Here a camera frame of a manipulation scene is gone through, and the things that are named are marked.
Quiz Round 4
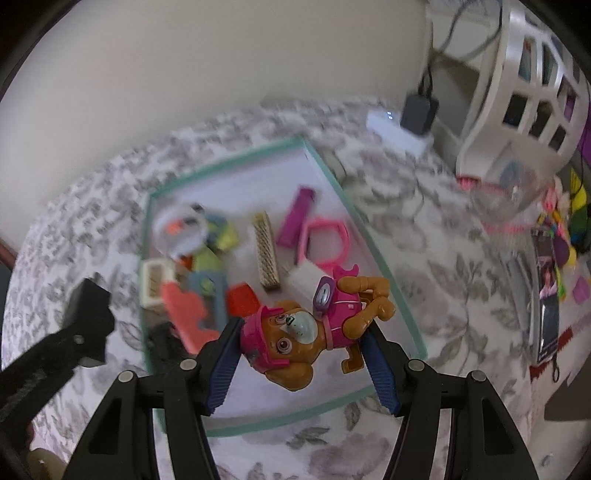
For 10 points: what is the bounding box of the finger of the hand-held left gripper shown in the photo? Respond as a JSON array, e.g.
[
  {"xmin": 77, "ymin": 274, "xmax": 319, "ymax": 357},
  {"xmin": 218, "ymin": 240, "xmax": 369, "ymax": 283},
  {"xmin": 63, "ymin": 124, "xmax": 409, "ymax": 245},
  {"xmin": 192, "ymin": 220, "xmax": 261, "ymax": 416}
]
[{"xmin": 0, "ymin": 323, "xmax": 114, "ymax": 444}]

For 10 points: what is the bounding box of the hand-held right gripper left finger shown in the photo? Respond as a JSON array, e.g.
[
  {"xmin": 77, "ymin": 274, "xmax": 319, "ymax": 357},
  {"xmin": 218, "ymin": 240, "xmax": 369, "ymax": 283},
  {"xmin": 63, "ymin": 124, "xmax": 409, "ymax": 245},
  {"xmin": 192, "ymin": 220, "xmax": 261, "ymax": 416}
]
[{"xmin": 62, "ymin": 318, "xmax": 245, "ymax": 480}]

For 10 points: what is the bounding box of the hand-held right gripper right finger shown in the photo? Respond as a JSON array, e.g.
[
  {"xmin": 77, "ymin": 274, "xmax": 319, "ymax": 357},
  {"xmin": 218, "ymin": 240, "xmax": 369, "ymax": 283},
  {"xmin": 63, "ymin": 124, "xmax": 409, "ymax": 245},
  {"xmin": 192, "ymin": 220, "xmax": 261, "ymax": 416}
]
[{"xmin": 362, "ymin": 323, "xmax": 541, "ymax": 480}]

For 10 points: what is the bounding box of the orange toy gun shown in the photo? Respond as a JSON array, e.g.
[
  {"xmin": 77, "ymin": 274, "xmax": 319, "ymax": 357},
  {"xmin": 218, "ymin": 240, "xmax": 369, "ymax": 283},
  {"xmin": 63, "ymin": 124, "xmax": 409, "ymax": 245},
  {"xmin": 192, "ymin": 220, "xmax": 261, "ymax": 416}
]
[{"xmin": 159, "ymin": 272, "xmax": 229, "ymax": 354}]

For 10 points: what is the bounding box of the pink dog toy figure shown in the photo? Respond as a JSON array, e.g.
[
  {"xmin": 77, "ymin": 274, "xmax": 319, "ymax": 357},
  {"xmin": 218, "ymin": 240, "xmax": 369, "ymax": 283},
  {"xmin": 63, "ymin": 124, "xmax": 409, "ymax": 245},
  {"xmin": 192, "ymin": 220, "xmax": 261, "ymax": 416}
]
[{"xmin": 239, "ymin": 265, "xmax": 397, "ymax": 393}]

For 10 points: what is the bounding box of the red and white pen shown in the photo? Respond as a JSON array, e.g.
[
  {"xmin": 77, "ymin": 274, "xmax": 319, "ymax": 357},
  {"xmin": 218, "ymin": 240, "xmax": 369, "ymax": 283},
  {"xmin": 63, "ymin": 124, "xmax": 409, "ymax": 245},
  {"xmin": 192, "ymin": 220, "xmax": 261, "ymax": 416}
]
[{"xmin": 226, "ymin": 284, "xmax": 262, "ymax": 319}]

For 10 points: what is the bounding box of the cream hair claw clip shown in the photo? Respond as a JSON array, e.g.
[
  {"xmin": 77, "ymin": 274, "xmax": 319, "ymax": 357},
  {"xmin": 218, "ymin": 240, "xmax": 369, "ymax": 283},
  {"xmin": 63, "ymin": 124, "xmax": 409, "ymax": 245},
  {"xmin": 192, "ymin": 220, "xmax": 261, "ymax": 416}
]
[{"xmin": 140, "ymin": 258, "xmax": 176, "ymax": 309}]

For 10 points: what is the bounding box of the small white box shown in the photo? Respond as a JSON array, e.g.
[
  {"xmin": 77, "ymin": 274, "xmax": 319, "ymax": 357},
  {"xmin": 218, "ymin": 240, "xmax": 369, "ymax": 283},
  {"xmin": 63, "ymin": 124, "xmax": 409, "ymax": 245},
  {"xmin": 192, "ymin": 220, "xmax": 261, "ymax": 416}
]
[{"xmin": 286, "ymin": 261, "xmax": 333, "ymax": 301}]

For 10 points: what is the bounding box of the pink bracelet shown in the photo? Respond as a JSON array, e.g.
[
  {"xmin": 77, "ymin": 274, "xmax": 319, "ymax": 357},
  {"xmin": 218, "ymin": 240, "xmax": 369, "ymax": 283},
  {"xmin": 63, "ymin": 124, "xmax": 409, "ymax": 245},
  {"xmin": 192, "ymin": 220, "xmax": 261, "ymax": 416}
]
[{"xmin": 295, "ymin": 217, "xmax": 352, "ymax": 268}]

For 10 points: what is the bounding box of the white ring toy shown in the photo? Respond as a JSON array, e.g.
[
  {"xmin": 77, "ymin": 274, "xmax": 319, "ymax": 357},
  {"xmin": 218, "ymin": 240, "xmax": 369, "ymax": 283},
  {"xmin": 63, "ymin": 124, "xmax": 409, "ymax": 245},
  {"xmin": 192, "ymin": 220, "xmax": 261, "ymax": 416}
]
[{"xmin": 153, "ymin": 203, "xmax": 208, "ymax": 257}]

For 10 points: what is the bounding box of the teal rimmed shallow tray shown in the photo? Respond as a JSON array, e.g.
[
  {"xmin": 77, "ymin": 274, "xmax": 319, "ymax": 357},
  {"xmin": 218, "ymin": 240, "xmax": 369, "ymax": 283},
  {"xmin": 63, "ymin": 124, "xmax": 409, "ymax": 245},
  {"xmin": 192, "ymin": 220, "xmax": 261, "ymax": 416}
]
[{"xmin": 139, "ymin": 136, "xmax": 428, "ymax": 437}]

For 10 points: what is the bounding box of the grey floral blanket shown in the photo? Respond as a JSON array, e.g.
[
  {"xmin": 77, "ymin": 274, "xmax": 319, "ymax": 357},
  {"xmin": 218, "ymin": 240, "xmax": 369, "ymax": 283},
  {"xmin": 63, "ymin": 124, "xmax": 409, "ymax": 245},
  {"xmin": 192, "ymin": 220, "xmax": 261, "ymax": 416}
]
[{"xmin": 0, "ymin": 95, "xmax": 555, "ymax": 480}]

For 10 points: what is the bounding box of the dark photo booklet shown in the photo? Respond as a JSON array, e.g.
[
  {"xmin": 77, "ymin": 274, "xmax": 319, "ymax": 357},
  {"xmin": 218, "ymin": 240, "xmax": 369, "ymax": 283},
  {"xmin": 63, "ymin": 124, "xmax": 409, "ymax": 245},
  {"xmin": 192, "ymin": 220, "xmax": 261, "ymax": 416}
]
[{"xmin": 531, "ymin": 231, "xmax": 561, "ymax": 365}]

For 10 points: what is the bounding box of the clear plastic dome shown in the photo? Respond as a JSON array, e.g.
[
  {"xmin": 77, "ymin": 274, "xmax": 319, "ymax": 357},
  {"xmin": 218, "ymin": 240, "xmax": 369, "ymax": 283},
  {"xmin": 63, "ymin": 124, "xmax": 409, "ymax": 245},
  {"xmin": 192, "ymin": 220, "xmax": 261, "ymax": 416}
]
[{"xmin": 468, "ymin": 157, "xmax": 550, "ymax": 227}]

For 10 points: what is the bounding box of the colourful trinket pile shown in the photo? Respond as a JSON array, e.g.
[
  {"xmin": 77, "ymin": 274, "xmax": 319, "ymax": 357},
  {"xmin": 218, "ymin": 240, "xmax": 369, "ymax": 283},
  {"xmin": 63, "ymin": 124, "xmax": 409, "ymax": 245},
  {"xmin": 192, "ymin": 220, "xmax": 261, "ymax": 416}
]
[{"xmin": 531, "ymin": 171, "xmax": 591, "ymax": 305}]

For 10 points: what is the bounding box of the white power strip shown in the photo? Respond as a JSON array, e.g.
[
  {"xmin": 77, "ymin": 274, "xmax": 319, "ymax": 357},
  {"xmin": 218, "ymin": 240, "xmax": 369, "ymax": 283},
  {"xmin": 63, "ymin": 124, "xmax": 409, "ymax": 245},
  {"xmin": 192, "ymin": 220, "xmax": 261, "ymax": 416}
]
[{"xmin": 366, "ymin": 110, "xmax": 435, "ymax": 158}]

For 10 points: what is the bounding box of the black power adapter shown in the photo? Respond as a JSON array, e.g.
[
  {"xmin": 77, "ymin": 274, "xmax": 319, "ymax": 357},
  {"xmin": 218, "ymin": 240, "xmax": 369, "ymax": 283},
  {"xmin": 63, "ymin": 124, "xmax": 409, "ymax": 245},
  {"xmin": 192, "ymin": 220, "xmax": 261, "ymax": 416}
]
[{"xmin": 399, "ymin": 92, "xmax": 439, "ymax": 137}]

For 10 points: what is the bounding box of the white laundry basket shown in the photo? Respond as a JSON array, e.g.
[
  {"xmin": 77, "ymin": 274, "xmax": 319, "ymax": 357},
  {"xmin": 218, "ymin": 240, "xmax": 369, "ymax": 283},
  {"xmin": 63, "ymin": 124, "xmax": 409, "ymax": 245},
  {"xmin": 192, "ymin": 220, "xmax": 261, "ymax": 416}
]
[{"xmin": 427, "ymin": 0, "xmax": 591, "ymax": 185}]

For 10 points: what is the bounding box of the brown door frame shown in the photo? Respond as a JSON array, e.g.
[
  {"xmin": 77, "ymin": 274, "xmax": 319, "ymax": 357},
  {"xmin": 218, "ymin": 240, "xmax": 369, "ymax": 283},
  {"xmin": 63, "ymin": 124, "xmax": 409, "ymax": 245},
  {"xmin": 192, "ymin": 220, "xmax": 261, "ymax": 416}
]
[{"xmin": 0, "ymin": 237, "xmax": 19, "ymax": 268}]

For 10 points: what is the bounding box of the black cable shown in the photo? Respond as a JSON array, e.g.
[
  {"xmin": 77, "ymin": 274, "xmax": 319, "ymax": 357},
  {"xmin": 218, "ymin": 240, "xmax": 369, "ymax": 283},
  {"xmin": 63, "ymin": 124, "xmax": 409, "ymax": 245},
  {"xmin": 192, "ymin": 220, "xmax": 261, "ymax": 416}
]
[{"xmin": 418, "ymin": 0, "xmax": 504, "ymax": 97}]

